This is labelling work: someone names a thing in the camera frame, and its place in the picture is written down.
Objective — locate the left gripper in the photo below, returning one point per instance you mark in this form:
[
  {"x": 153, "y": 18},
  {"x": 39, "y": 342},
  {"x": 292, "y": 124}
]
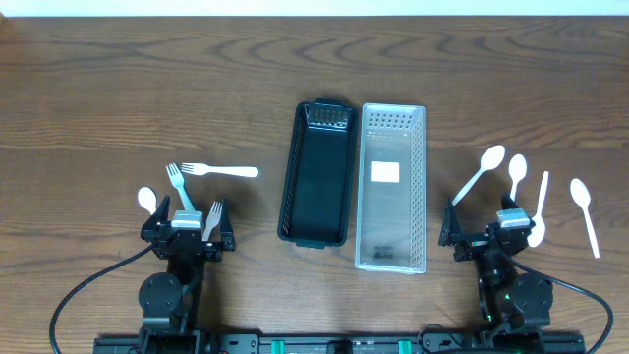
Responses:
[{"x": 186, "y": 244}]

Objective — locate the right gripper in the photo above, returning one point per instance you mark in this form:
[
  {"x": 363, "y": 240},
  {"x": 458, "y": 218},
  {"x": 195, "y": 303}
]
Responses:
[{"x": 451, "y": 235}]

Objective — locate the white fork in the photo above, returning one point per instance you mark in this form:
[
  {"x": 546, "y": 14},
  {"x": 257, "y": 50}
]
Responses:
[{"x": 212, "y": 220}]

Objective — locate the white spoon long diagonal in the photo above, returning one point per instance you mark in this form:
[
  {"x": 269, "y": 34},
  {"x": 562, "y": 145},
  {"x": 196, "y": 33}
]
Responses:
[{"x": 490, "y": 160}]

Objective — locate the mint green plastic fork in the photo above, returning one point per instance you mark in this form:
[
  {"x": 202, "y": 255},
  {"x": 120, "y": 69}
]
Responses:
[{"x": 178, "y": 182}]

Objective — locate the white spoon bowl down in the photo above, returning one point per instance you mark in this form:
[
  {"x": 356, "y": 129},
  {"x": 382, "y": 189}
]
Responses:
[{"x": 538, "y": 231}]

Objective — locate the white spoon small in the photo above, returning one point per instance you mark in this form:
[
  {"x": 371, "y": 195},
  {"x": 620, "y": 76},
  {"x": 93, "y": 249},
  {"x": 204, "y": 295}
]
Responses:
[{"x": 517, "y": 170}]

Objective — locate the white fork pointing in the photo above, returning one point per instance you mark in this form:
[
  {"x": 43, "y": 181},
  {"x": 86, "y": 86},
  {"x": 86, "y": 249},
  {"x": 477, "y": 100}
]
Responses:
[{"x": 201, "y": 169}]

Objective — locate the clear plastic basket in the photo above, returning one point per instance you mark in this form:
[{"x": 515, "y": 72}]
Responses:
[{"x": 392, "y": 204}]

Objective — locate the black plastic basket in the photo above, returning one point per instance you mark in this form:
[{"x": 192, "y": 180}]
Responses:
[{"x": 319, "y": 177}]

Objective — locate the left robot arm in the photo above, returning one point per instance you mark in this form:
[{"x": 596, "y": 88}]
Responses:
[{"x": 171, "y": 299}]

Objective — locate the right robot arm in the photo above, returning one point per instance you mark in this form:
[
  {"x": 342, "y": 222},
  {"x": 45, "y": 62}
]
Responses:
[{"x": 514, "y": 305}]

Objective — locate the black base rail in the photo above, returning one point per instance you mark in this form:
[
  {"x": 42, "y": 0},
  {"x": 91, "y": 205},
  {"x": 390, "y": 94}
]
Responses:
[{"x": 428, "y": 341}]

